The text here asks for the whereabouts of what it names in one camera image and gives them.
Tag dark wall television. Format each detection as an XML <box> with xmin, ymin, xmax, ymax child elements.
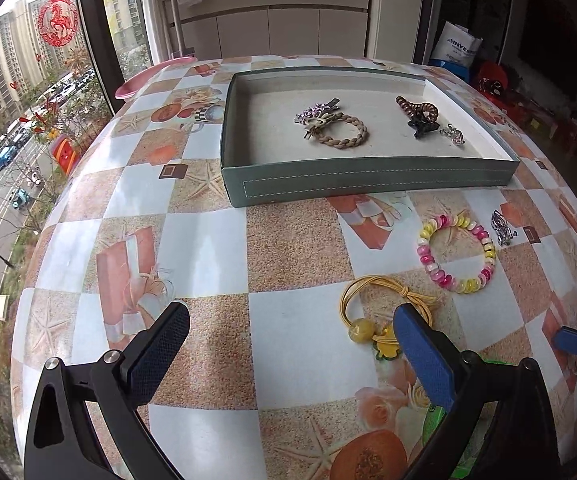
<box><xmin>518</xmin><ymin>0</ymin><xmax>577</xmax><ymax>96</ymax></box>

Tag blue plastic stool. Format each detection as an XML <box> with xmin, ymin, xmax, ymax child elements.
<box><xmin>428</xmin><ymin>58</ymin><xmax>471</xmax><ymax>83</ymax></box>

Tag white shopping bag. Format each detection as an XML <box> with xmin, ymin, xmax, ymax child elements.
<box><xmin>428</xmin><ymin>21</ymin><xmax>484</xmax><ymax>68</ymax></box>

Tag white mop pole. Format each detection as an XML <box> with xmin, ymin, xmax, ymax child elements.
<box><xmin>166</xmin><ymin>0</ymin><xmax>186</xmax><ymax>58</ymax></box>

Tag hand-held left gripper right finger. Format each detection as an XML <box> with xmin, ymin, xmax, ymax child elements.
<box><xmin>393</xmin><ymin>304</ymin><xmax>556</xmax><ymax>480</ymax></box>

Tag pile of red gift boxes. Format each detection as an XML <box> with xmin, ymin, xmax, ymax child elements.
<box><xmin>503</xmin><ymin>87</ymin><xmax>577</xmax><ymax>156</ymax></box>

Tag small silver hair clip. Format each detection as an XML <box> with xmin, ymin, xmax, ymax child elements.
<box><xmin>491</xmin><ymin>210</ymin><xmax>518</xmax><ymax>247</ymax></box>

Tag purple rhinestone hair clip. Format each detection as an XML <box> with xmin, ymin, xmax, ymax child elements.
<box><xmin>294</xmin><ymin>97</ymin><xmax>341</xmax><ymax>125</ymax></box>

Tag green translucent bangle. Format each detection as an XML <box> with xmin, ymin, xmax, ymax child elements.
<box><xmin>421</xmin><ymin>357</ymin><xmax>514</xmax><ymax>480</ymax></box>

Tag brown braided hair tie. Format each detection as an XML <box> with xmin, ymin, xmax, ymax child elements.
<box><xmin>304</xmin><ymin>112</ymin><xmax>369</xmax><ymax>150</ymax></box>

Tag black claw hair clip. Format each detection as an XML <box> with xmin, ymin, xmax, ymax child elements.
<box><xmin>407</xmin><ymin>112</ymin><xmax>441</xmax><ymax>140</ymax></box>

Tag yellow bead hair tie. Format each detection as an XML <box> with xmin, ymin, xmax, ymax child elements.
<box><xmin>339</xmin><ymin>274</ymin><xmax>443</xmax><ymax>361</ymax></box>

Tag grey-green shallow box tray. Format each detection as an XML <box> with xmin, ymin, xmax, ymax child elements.
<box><xmin>220</xmin><ymin>65</ymin><xmax>520</xmax><ymax>208</ymax></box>

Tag brown spiral hair tie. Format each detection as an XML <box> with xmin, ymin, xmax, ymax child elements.
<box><xmin>395</xmin><ymin>95</ymin><xmax>440</xmax><ymax>122</ymax></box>

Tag pink yellow spiral hair tie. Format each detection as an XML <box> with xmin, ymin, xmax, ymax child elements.
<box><xmin>418</xmin><ymin>212</ymin><xmax>497</xmax><ymax>295</ymax></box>

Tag red round horse window decal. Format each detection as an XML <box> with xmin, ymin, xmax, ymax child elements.
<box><xmin>37</xmin><ymin>0</ymin><xmax>82</xmax><ymax>48</ymax></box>

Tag white cabinet counter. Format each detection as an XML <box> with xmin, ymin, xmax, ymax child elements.
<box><xmin>161</xmin><ymin>0</ymin><xmax>376</xmax><ymax>61</ymax></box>

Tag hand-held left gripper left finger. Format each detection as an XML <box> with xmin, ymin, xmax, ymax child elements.
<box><xmin>22</xmin><ymin>302</ymin><xmax>190</xmax><ymax>480</ymax></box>

